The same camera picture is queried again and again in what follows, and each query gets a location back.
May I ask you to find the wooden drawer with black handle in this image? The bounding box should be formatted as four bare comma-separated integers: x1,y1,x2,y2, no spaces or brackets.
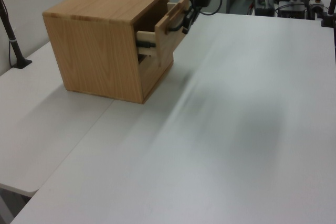
135,0,191,72

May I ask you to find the black electronics box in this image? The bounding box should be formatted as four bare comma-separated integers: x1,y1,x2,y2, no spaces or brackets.
253,0,276,16

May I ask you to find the wooden cabinet box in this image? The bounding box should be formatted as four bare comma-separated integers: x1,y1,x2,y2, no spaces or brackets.
42,0,174,104

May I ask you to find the silver metal device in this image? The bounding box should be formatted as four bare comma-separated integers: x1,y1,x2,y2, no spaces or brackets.
277,0,308,20

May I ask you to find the black clamp camera stand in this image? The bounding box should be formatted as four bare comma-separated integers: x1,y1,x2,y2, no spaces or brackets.
319,0,336,28

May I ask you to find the black camera stand pole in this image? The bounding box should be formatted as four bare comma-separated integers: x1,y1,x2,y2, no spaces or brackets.
0,0,33,69

